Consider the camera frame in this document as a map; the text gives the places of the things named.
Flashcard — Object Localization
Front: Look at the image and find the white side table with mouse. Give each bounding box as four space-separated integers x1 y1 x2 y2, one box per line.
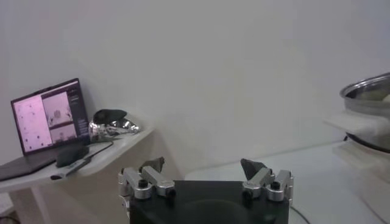
0 126 183 224

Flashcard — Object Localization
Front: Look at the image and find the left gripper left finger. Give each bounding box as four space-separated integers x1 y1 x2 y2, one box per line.
118 156 177 201

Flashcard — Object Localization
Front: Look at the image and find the shiny chrome rounded device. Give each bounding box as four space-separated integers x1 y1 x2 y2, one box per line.
88 108 141 143

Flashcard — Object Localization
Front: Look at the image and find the stainless steel steamer basket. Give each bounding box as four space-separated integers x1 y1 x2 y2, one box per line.
324 72 390 154

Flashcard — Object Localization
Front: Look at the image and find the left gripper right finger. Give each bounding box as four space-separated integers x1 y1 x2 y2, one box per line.
239 158 295 203

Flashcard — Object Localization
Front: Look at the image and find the black laptop with pink screen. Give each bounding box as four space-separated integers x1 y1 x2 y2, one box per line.
0 78 91 182

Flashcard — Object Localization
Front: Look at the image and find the grey usb hub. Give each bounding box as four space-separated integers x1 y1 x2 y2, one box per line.
50 156 92 180

